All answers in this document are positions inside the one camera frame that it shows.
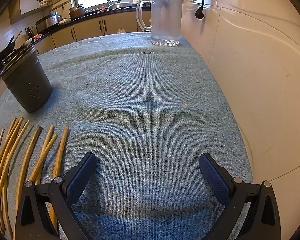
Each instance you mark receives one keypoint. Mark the black wok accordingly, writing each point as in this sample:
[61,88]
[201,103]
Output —
[6,52]

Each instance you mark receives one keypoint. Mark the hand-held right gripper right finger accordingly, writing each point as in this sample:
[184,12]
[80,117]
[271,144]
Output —
[215,177]

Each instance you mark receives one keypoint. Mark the yellow plastic bag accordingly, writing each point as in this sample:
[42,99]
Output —
[121,31]

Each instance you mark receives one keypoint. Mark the small metal pin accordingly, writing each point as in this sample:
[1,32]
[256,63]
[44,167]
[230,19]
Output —
[147,52]

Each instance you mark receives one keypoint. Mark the clear glass mug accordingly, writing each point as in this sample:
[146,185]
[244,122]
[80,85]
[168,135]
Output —
[165,17]

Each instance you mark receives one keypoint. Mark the white bowl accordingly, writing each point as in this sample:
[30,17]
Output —
[28,42]

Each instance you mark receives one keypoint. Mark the black kitchen countertop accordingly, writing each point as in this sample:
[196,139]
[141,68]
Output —
[90,17]

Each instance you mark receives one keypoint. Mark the dark kettle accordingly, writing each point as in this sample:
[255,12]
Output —
[29,33]

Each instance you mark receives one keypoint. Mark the silver rice cooker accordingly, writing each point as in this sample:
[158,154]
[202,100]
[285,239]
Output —
[51,20]

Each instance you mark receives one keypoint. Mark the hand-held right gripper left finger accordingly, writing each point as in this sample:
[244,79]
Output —
[80,180]

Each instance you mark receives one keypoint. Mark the beige lower kitchen cabinets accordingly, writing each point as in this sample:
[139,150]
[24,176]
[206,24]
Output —
[120,23]

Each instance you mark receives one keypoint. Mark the blue-grey tablecloth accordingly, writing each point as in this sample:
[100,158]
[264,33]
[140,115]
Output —
[140,105]

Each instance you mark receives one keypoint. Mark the brown clay pot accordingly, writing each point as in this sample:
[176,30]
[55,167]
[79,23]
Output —
[77,12]

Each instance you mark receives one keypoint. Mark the dark grey chopstick holder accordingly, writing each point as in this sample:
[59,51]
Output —
[25,80]

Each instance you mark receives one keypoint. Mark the steel pot lid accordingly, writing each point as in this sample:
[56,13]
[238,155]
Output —
[120,4]

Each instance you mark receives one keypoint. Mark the bunch of wooden chopsticks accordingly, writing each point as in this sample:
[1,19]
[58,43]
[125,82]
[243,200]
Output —
[2,160]

